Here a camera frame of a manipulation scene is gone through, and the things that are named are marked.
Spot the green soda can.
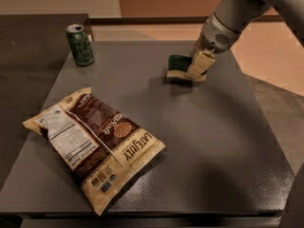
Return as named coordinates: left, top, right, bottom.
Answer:
left=66, top=24, right=94, bottom=67

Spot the brown chips bag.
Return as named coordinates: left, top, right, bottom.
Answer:
left=23, top=87, right=164, bottom=215

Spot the green and yellow sponge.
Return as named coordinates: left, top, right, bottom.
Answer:
left=166, top=54, right=208, bottom=82

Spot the dark side table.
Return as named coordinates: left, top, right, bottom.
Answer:
left=0, top=13, right=91, bottom=189

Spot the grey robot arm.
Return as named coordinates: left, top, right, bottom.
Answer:
left=186, top=0, right=304, bottom=81

